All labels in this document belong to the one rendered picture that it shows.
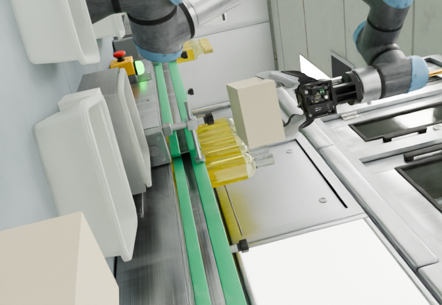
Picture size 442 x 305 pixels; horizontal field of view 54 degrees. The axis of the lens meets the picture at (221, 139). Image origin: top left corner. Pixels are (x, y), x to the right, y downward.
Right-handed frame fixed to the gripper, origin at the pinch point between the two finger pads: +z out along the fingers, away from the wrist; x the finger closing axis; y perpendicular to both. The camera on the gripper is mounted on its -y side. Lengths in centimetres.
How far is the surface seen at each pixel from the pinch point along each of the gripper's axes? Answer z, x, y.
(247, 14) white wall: -120, -51, -620
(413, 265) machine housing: -23.4, 38.5, 10.8
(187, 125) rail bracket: 16.1, 2.0, -13.0
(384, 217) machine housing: -25.2, 33.8, -4.2
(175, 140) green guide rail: 20.0, 7.5, -26.8
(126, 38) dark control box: 30, -24, -78
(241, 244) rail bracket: 10.8, 27.2, 4.5
